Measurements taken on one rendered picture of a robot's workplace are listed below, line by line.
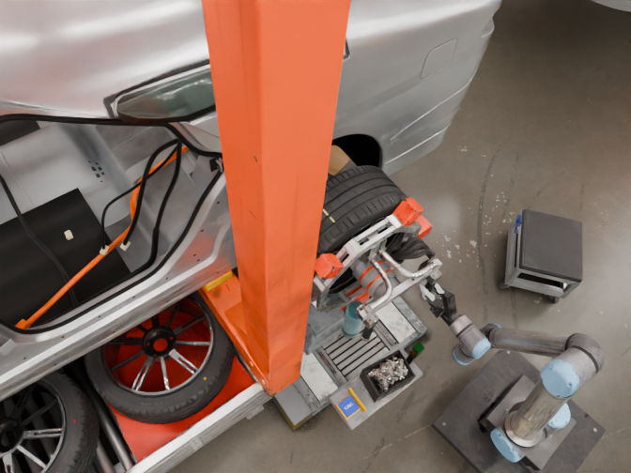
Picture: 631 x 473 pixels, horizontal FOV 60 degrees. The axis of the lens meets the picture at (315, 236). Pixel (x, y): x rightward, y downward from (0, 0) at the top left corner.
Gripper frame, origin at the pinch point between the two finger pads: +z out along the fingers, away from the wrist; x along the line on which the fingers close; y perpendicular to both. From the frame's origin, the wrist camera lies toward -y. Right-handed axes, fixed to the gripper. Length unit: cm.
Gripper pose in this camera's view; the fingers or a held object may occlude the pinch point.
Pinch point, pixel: (425, 283)
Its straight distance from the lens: 243.2
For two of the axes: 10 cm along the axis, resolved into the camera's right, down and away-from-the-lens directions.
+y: -0.6, 5.0, 8.6
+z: -5.9, -7.2, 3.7
